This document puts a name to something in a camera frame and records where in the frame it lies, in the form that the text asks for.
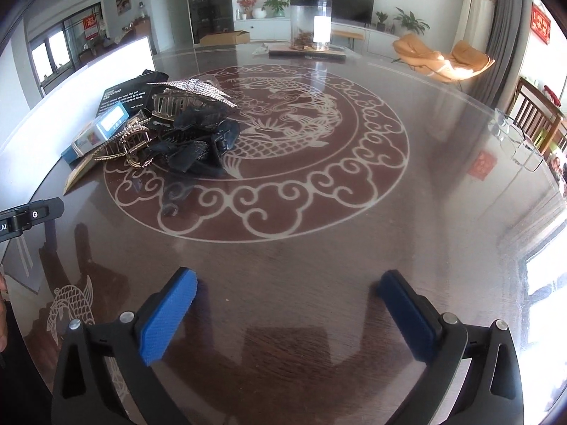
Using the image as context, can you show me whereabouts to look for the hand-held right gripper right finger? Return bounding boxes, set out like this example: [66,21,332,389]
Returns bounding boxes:
[376,269,532,425]

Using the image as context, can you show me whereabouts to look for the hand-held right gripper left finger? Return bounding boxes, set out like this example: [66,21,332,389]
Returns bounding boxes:
[51,267,198,425]

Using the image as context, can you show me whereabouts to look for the black printed box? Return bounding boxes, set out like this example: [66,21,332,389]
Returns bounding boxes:
[96,70,170,120]

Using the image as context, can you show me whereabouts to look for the silver rhinestone hair claw clip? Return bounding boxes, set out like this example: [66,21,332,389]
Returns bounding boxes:
[146,77,238,109]

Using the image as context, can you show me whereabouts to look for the brown paper card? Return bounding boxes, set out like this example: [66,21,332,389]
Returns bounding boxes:
[63,158,105,196]

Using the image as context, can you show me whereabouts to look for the small blue white box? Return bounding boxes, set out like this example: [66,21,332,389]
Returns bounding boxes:
[60,100,130,164]

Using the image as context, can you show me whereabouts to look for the gold rhinestone hair clip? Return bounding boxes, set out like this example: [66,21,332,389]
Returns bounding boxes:
[91,116,154,170]

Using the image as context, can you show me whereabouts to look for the long white board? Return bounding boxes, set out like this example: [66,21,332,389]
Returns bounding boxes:
[0,35,158,178]

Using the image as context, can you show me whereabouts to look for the black mesh hair bow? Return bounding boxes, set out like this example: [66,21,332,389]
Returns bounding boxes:
[151,106,231,219]

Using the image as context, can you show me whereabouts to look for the wooden dining chair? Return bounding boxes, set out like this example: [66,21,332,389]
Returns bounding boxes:
[509,76,567,153]

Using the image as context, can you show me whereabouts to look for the white door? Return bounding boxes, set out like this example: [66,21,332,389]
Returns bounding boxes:
[163,0,187,52]

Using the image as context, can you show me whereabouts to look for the cardboard box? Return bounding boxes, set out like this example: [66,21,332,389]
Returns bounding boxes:
[199,30,250,47]

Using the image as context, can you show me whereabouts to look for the orange lounge chair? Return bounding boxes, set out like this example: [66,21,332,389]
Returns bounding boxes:
[392,33,496,83]

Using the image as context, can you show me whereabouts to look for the black glass display cabinet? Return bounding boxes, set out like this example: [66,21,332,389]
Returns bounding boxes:
[185,0,234,45]

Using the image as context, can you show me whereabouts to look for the flat items under container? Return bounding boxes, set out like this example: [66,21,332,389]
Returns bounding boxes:
[268,42,349,61]

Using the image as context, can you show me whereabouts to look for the white television cabinet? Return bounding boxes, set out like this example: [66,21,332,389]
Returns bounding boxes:
[234,17,402,54]

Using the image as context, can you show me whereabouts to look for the grey curtain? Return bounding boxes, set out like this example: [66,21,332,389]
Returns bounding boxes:
[476,0,539,111]

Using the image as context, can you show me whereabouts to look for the broad leaf potted plant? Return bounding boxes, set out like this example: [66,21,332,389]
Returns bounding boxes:
[394,7,430,36]

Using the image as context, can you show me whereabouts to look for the clear plastic jar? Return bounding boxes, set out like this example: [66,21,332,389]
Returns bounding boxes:
[289,0,333,52]

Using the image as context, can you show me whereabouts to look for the green leafy potted plant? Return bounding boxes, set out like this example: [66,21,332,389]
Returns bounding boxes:
[262,0,291,19]

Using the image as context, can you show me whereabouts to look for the white curtain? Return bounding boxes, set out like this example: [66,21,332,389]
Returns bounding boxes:
[458,0,499,50]

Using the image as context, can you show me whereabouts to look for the black television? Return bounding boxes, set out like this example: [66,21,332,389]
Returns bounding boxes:
[302,0,375,24]

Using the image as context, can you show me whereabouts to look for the clear frame eyeglasses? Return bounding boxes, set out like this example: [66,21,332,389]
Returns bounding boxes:
[492,108,546,172]

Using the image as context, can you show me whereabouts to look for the red wall decoration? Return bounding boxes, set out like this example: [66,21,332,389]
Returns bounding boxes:
[531,2,552,45]

